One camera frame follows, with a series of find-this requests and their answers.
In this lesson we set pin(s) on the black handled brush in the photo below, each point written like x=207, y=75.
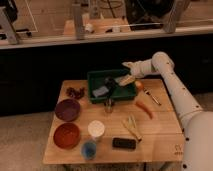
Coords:
x=110, y=84

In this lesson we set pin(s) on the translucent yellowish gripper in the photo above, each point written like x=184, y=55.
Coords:
x=127, y=80

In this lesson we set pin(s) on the green plastic tray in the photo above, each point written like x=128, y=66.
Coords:
x=96, y=80

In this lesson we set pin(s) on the white cup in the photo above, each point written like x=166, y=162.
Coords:
x=96, y=129

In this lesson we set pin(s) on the wooden table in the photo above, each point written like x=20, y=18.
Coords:
x=162, y=136

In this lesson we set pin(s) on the peach fruit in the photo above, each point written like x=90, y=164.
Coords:
x=139, y=85

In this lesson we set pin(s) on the dark red grapes bunch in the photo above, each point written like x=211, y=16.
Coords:
x=74, y=93

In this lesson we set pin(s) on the blue cup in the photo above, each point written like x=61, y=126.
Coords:
x=88, y=150

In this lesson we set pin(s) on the orange bowl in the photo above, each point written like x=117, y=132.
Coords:
x=67, y=135

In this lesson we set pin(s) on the small metal clip object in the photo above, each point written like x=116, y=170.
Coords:
x=108, y=105

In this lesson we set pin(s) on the purple bowl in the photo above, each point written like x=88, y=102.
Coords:
x=68, y=110

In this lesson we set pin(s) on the grey cloth piece left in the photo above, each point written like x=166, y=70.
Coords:
x=100, y=91

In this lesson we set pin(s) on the orange carrot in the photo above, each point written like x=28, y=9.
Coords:
x=141, y=105

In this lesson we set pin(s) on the black rectangular block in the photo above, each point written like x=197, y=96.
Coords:
x=124, y=143

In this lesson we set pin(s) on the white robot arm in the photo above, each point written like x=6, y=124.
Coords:
x=196, y=122

